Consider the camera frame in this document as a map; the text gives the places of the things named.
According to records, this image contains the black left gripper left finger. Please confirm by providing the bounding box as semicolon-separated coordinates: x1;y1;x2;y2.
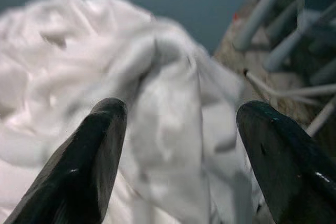
2;98;129;224

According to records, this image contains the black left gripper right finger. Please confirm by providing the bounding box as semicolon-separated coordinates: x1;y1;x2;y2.
235;100;336;224

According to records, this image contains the white shirt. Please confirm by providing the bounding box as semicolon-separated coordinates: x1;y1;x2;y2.
0;0;266;224

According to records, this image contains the light blue folding table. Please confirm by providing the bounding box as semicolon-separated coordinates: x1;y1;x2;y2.
244;69;336;137

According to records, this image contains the light blue children stool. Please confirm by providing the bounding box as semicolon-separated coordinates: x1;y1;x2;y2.
265;6;336;78

